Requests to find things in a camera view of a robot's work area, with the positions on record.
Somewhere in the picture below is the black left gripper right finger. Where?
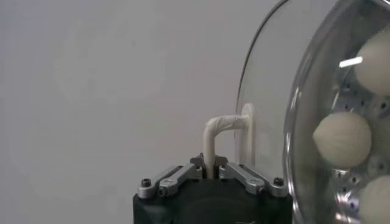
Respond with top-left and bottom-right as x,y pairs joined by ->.
216,155 -> 289,198

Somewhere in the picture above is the white steamed baozi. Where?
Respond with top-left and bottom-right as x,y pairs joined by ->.
358,175 -> 390,224
353,27 -> 390,97
313,111 -> 372,170

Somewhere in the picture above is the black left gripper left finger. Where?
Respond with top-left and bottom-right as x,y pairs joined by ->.
136,153 -> 204,200

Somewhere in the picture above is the round glass lid white handle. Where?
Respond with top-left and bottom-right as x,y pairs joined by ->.
202,0 -> 390,224

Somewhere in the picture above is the stainless steel steamer basket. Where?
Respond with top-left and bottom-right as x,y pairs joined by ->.
282,0 -> 390,224

